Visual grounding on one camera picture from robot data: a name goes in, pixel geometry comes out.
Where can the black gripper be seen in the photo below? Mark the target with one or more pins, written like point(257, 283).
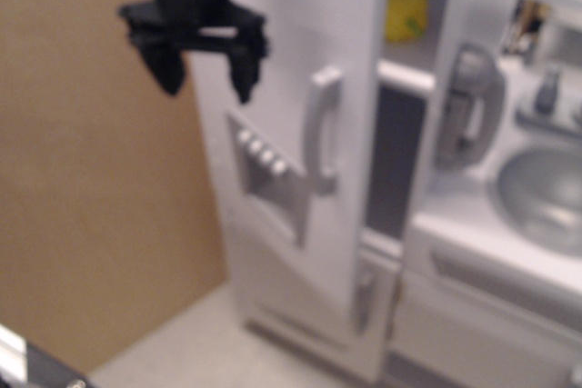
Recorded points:
point(154, 25)

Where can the yellow toy bell pepper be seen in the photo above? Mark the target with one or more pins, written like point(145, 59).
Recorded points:
point(406, 20)

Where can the grey fridge door handle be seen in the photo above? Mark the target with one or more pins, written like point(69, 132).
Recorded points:
point(323, 94)

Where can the white toy fridge cabinet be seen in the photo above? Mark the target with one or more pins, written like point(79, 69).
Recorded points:
point(406, 79)

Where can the grey oven vent panel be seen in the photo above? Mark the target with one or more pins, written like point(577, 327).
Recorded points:
point(522, 290)

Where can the white lower freezer door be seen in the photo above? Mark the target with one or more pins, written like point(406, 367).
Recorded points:
point(369, 348)

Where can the grey ice dispenser box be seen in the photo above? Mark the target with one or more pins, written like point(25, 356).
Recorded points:
point(275, 183)

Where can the white oven door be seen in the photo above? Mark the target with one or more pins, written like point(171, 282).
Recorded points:
point(465, 339)

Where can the white fridge door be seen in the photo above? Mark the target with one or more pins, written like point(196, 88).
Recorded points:
point(302, 295)

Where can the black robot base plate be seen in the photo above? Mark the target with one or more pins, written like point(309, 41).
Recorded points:
point(25, 365)

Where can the grey toy telephone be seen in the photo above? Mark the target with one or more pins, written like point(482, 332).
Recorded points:
point(475, 79)

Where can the grey toy faucet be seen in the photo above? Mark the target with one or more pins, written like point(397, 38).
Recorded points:
point(551, 107)

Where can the grey toy sink basin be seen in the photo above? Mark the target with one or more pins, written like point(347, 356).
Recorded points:
point(538, 192)

